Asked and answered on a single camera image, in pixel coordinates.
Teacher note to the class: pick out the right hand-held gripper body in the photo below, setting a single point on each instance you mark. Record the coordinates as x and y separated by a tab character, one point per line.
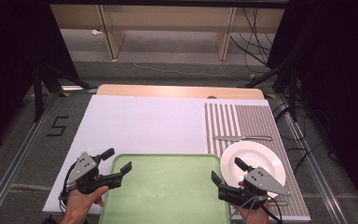
254	185

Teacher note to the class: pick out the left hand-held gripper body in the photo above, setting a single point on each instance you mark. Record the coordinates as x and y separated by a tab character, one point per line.
85	174

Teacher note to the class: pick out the white round plate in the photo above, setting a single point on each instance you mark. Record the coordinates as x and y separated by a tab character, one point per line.
254	155

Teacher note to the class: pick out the green placemat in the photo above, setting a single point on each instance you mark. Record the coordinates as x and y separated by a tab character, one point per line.
164	189

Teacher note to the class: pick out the person's left hand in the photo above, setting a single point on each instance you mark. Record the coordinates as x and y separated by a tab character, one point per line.
80	202

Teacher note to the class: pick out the person's right hand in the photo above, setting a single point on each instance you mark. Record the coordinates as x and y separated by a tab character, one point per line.
251	214

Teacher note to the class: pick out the metal table knife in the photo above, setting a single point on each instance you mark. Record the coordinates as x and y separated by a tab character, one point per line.
242	138

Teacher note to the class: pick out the striped grey placemat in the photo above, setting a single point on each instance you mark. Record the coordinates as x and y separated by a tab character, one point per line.
254	121

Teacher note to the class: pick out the black metal stand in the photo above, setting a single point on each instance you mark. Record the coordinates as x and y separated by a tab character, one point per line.
38	93
293	93

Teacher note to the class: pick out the white plug adapter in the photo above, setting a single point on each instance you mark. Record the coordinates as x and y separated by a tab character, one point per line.
97	32

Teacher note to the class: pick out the black curtain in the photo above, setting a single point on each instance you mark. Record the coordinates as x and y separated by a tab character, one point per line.
338	77
9	62

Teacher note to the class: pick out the beige wooden desk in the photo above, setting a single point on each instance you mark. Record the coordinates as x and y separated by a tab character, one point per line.
167	18

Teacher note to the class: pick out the metal floor rail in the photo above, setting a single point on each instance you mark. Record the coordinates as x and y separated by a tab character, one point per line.
317	168
18	155

